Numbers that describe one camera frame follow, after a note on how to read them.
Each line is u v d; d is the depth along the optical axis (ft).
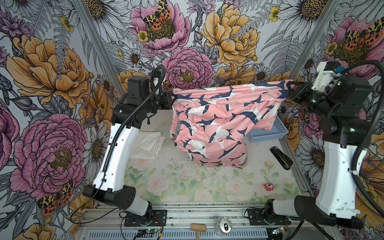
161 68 3.26
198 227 2.31
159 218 2.41
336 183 1.17
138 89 1.47
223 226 1.98
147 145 3.26
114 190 1.28
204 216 2.50
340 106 1.21
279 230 2.35
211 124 2.02
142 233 2.39
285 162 2.96
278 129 3.53
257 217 2.44
